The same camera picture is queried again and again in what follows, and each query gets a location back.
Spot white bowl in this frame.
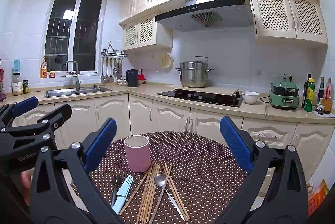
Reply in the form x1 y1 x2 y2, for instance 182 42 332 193
241 91 260 105

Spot green electric cooker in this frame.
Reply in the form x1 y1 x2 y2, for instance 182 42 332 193
268 74 300 110

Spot black range hood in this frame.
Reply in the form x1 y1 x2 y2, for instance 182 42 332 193
154 0 253 32

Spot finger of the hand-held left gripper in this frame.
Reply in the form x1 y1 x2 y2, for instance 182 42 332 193
0 104 72 147
0 96 39 127

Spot dark sauce bottle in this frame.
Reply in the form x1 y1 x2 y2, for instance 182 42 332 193
316 77 325 112

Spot stainless steel sink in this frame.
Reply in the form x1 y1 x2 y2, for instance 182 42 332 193
43 85 113 99

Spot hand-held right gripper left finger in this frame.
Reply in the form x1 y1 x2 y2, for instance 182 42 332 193
29 117 123 224

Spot cream lower kitchen cabinets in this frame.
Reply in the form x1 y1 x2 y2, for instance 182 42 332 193
10 93 335 183

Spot hanging metal ladle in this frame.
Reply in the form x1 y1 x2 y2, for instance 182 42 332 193
101 56 108 82

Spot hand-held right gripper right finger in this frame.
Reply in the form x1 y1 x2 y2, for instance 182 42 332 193
219 116 309 224

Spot hanging metal spatula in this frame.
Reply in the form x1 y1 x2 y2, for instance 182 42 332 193
108 56 115 82

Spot white capped jar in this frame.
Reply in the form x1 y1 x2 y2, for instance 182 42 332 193
12 72 23 96

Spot person's left hand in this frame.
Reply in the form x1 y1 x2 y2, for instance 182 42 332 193
20 170 33 205

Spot large lattice door cabinet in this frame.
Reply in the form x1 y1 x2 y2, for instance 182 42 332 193
249 0 329 47

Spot light blue sheathed knife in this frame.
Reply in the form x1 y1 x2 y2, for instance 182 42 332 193
111 174 134 215

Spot metal faucet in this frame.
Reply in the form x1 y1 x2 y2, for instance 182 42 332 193
65 61 83 91

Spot small lattice door cabinet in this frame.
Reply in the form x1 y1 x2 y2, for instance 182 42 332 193
123 17 173 51

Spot cream round strainer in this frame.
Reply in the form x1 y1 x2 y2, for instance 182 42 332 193
160 52 174 69

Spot green yellow bottle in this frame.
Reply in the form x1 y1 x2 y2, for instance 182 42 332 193
304 78 316 112

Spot bunch of wooden chopsticks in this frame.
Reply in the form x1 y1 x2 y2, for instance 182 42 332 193
119 162 191 224

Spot white framed window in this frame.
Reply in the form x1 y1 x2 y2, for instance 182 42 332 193
43 0 105 73

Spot brown polka dot tablecloth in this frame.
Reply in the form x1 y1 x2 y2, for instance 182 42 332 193
69 130 275 224

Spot pink cup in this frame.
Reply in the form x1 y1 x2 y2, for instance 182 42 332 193
124 135 151 173

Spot dark blue kettle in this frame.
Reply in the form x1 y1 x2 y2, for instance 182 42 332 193
126 69 139 87

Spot black gas stove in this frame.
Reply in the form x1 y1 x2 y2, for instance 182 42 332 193
157 88 244 108

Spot stainless steel steamer pot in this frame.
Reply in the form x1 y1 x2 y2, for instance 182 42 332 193
176 56 214 88

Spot orange dish soap bottle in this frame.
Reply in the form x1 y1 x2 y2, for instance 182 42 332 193
40 57 48 79

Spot dark olive oil bottle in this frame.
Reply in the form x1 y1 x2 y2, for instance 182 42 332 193
302 73 312 109

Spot wire utensil rack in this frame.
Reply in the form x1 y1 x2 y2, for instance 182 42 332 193
102 41 129 58

